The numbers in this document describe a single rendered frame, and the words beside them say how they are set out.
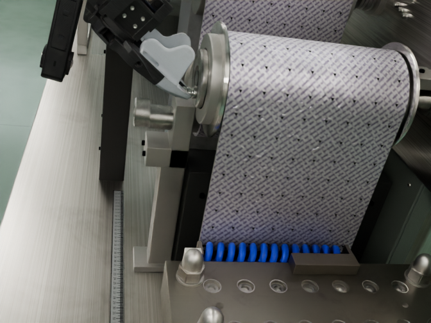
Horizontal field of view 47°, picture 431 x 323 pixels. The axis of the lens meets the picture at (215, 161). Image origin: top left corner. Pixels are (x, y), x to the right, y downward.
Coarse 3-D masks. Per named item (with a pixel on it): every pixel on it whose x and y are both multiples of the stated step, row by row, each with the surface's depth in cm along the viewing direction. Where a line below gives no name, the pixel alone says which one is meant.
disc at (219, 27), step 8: (216, 24) 64; (224, 24) 60; (216, 32) 63; (224, 32) 59; (224, 40) 58; (224, 48) 58; (224, 56) 58; (224, 64) 58; (224, 72) 57; (224, 80) 57; (224, 88) 58; (224, 96) 58; (224, 104) 59; (216, 112) 60; (216, 120) 60; (208, 128) 64; (216, 128) 61; (208, 136) 65
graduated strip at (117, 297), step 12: (120, 192) 99; (120, 204) 96; (120, 216) 93; (120, 228) 90; (120, 240) 87; (120, 252) 85; (120, 264) 83; (120, 276) 80; (120, 288) 78; (120, 300) 76; (120, 312) 74
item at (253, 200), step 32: (224, 160) 64; (256, 160) 65; (288, 160) 65; (224, 192) 67; (256, 192) 67; (288, 192) 68; (320, 192) 69; (352, 192) 70; (224, 224) 70; (256, 224) 71; (288, 224) 71; (320, 224) 72; (352, 224) 73
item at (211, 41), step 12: (204, 36) 65; (216, 36) 61; (204, 48) 64; (216, 48) 60; (216, 60) 59; (216, 72) 59; (216, 84) 59; (216, 96) 60; (204, 108) 62; (216, 108) 61; (204, 120) 63
